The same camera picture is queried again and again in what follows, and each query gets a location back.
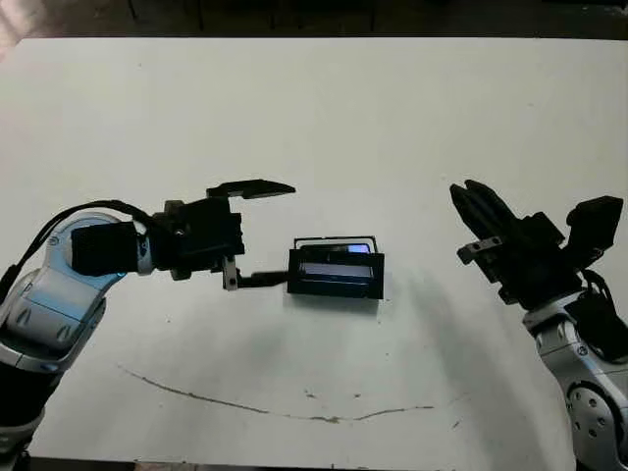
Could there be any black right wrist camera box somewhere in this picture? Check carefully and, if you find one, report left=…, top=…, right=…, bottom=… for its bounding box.
left=558, top=195, right=625, bottom=264

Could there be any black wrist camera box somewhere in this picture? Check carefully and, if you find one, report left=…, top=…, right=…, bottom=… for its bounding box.
left=180, top=197, right=245, bottom=258
left=558, top=195, right=625, bottom=264

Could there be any black box lid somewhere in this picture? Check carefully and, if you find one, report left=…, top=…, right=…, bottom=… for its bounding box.
left=287, top=248, right=387, bottom=301

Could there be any black box white insert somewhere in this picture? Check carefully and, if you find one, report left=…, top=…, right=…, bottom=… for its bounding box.
left=292, top=235, right=380, bottom=256

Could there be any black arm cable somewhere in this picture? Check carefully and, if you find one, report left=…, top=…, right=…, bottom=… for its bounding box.
left=580, top=268, right=615, bottom=316
left=0, top=197, right=164, bottom=296

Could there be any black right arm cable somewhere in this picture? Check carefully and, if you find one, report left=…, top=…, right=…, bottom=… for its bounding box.
left=580, top=268, right=615, bottom=316

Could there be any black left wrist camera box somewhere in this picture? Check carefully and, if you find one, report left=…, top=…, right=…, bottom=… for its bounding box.
left=180, top=197, right=245, bottom=258

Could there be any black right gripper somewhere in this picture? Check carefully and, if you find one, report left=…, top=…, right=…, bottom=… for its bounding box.
left=449, top=179, right=586, bottom=311

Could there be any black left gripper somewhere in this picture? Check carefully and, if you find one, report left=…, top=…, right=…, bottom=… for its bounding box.
left=146, top=178, right=297, bottom=294

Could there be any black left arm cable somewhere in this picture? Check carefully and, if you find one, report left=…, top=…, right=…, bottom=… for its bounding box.
left=0, top=197, right=164, bottom=296

